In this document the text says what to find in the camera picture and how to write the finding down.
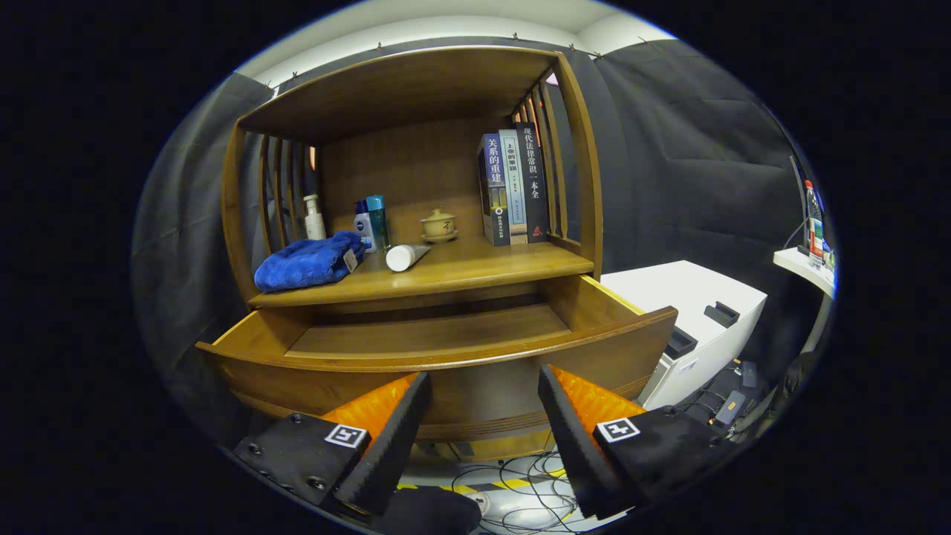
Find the wooden countertop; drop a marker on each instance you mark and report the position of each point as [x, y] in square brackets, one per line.
[483, 267]

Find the white drawer unit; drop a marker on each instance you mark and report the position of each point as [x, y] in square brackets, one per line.
[683, 297]

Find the wooden drawer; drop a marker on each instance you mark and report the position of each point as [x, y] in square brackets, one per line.
[475, 386]

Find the white pump bottle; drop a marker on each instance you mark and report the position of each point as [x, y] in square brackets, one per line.
[314, 223]

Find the blue towel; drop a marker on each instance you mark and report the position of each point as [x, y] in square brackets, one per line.
[304, 264]

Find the white bottle with blue cap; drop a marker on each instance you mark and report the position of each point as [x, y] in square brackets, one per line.
[362, 223]

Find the white cosmetic tube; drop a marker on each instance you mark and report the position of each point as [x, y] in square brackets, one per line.
[403, 258]

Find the wooden cabinet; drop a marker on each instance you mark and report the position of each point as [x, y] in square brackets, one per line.
[401, 89]

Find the black spine book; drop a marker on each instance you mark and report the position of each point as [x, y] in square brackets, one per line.
[533, 178]

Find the grey spine book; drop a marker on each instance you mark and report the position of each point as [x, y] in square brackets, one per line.
[514, 186]

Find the teal clear bottle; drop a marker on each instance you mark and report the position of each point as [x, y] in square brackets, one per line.
[379, 223]

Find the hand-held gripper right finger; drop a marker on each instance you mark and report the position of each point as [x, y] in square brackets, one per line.
[583, 453]

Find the black backdrop cloth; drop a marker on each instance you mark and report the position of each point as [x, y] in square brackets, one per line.
[683, 163]

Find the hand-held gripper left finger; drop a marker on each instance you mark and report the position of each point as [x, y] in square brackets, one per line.
[383, 453]

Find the beige lidded tea cup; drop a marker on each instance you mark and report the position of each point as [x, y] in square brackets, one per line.
[438, 225]

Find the black power adapter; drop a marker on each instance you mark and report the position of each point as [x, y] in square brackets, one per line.
[731, 407]

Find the white side table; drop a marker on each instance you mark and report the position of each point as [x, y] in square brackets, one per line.
[802, 267]

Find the red label water bottle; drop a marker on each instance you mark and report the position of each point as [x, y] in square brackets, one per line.
[815, 223]

